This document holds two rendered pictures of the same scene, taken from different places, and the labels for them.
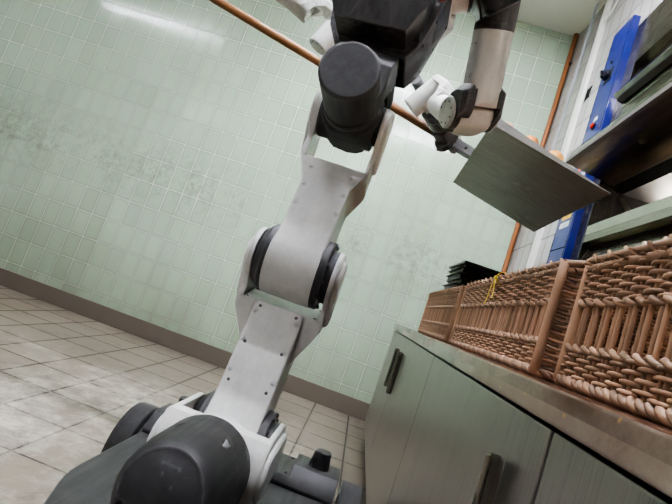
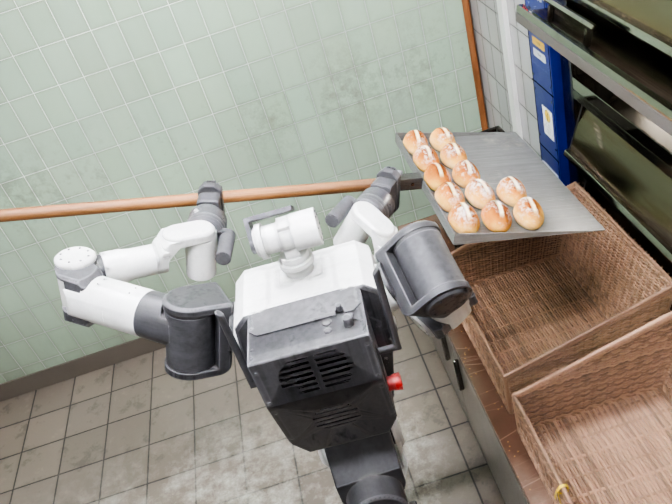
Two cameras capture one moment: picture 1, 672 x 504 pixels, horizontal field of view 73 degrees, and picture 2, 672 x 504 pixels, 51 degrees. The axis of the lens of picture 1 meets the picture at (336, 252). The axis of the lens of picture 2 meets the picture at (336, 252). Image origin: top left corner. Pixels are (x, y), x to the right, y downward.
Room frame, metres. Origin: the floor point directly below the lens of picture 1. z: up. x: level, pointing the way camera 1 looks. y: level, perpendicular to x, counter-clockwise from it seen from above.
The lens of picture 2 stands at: (-0.03, 0.08, 2.15)
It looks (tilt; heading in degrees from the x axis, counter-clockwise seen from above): 35 degrees down; 355
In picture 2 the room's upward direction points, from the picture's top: 18 degrees counter-clockwise
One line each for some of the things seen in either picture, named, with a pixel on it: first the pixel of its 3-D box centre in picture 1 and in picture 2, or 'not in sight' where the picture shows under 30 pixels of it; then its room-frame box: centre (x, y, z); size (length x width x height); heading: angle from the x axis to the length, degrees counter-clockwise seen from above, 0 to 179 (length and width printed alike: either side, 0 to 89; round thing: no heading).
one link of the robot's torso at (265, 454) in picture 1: (223, 444); not in sight; (0.85, 0.08, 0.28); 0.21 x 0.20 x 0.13; 174
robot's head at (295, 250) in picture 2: not in sight; (291, 238); (1.00, 0.05, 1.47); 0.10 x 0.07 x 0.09; 80
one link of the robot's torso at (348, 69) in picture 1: (356, 93); (362, 449); (0.90, 0.07, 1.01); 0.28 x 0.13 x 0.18; 174
